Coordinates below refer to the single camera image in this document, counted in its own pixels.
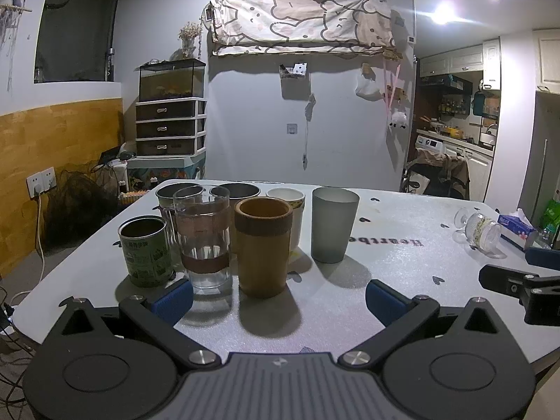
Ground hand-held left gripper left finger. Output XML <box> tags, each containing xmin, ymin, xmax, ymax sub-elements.
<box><xmin>60</xmin><ymin>279</ymin><xmax>222</xmax><ymax>369</ymax></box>

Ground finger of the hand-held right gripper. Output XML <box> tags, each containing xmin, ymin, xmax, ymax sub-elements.
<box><xmin>478</xmin><ymin>264</ymin><xmax>560</xmax><ymax>326</ymax></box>
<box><xmin>524</xmin><ymin>247</ymin><xmax>560</xmax><ymax>268</ymax></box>

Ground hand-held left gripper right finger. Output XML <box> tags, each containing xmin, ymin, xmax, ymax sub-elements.
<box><xmin>338</xmin><ymin>278</ymin><xmax>509</xmax><ymax>369</ymax></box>

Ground clear floral glass cup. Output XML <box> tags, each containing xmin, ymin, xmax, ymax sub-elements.
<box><xmin>454</xmin><ymin>208</ymin><xmax>505</xmax><ymax>255</ymax></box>

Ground grey frosted plastic cup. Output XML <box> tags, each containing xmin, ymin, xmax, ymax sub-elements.
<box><xmin>311</xmin><ymin>187</ymin><xmax>361</xmax><ymax>264</ymax></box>

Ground brown bamboo cup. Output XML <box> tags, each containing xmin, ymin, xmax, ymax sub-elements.
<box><xmin>234</xmin><ymin>197</ymin><xmax>294</xmax><ymax>299</ymax></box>

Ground stainless steel cup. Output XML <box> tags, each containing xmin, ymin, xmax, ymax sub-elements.
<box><xmin>217</xmin><ymin>182</ymin><xmax>262</xmax><ymax>204</ymax></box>
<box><xmin>155</xmin><ymin>182</ymin><xmax>204</xmax><ymax>229</ymax></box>

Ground white ceramic cup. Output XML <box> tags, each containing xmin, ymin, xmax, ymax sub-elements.
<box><xmin>266</xmin><ymin>187</ymin><xmax>306</xmax><ymax>253</ymax></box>

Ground blue tissue box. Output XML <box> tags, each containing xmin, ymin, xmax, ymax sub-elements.
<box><xmin>497</xmin><ymin>208</ymin><xmax>539</xmax><ymax>250</ymax></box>

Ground green plastic bottle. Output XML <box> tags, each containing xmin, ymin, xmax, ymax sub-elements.
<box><xmin>540</xmin><ymin>198</ymin><xmax>560</xmax><ymax>233</ymax></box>

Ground green tin can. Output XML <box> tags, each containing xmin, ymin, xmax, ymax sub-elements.
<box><xmin>118</xmin><ymin>216</ymin><xmax>172</xmax><ymax>289</ymax></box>

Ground glass pitcher with brown bands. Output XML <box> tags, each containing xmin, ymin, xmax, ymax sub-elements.
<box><xmin>163</xmin><ymin>185</ymin><xmax>233</xmax><ymax>295</ymax></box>

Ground egg carton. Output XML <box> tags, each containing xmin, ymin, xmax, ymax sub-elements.
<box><xmin>118</xmin><ymin>188</ymin><xmax>155</xmax><ymax>204</ymax></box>

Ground chair draped with clothes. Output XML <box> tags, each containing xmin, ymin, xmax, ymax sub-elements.
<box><xmin>401</xmin><ymin>146</ymin><xmax>471</xmax><ymax>201</ymax></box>

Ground black mesh net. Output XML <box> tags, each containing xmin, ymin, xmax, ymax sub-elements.
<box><xmin>45</xmin><ymin>168</ymin><xmax>120</xmax><ymax>251</ymax></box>

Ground white washing machine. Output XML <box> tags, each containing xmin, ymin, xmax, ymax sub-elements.
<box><xmin>415</xmin><ymin>135</ymin><xmax>446</xmax><ymax>155</ymax></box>

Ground white plastic drawer unit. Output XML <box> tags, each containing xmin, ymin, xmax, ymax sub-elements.
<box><xmin>135</xmin><ymin>98</ymin><xmax>208</xmax><ymax>156</ymax></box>

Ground white plastic bag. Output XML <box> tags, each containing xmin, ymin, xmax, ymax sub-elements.
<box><xmin>355</xmin><ymin>72</ymin><xmax>386</xmax><ymax>100</ymax></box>

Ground glass fish tank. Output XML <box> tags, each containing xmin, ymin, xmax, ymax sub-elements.
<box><xmin>138</xmin><ymin>58</ymin><xmax>207</xmax><ymax>102</ymax></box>

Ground dried flowers in vase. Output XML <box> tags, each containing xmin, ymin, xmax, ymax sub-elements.
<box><xmin>178</xmin><ymin>21</ymin><xmax>203</xmax><ymax>60</ymax></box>

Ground dark window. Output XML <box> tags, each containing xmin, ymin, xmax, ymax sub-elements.
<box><xmin>34</xmin><ymin>0</ymin><xmax>122</xmax><ymax>83</ymax></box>

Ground printed cartoon cloth cover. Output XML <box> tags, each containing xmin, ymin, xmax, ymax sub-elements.
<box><xmin>205</xmin><ymin>0</ymin><xmax>395</xmax><ymax>58</ymax></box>

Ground hanging dreamcatcher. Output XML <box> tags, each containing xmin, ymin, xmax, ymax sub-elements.
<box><xmin>0</xmin><ymin>0</ymin><xmax>39</xmax><ymax>93</ymax></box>

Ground white power cable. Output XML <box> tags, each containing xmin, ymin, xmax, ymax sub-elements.
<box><xmin>9</xmin><ymin>194</ymin><xmax>47</xmax><ymax>309</ymax></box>

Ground tangled black cables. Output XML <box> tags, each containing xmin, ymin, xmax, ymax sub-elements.
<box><xmin>0</xmin><ymin>286</ymin><xmax>45</xmax><ymax>408</ymax></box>

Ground white wall outlet panel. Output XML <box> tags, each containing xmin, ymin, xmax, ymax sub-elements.
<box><xmin>26</xmin><ymin>166</ymin><xmax>57</xmax><ymax>198</ymax></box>

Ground white kitchen wall cabinet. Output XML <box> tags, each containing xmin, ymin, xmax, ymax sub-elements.
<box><xmin>419</xmin><ymin>45</ymin><xmax>487</xmax><ymax>78</ymax></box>

